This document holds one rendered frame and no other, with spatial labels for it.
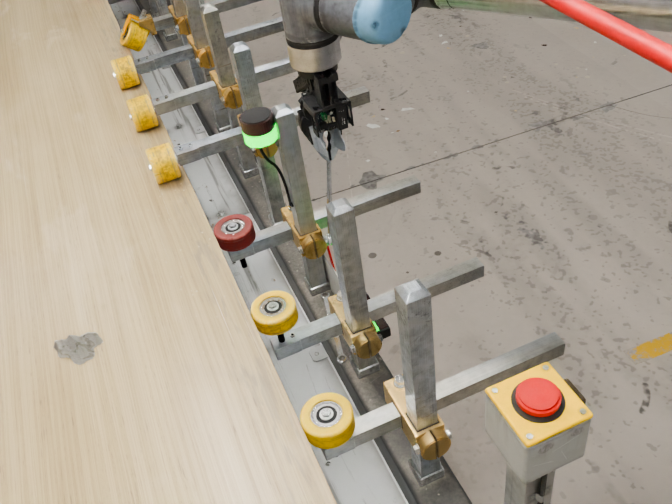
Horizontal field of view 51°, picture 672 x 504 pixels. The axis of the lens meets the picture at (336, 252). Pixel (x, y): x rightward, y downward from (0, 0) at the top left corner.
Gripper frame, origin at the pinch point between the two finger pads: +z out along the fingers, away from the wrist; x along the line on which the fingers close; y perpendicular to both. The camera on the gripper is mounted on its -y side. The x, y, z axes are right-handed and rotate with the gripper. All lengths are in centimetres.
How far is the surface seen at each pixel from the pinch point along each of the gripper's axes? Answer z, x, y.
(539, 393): -22, -8, 78
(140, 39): 8, -22, -98
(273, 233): 15.0, -14.1, -0.8
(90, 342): 10, -53, 16
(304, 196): 5.0, -7.3, 4.1
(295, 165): -2.5, -7.8, 4.1
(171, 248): 11.0, -34.2, -2.4
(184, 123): 39, -17, -98
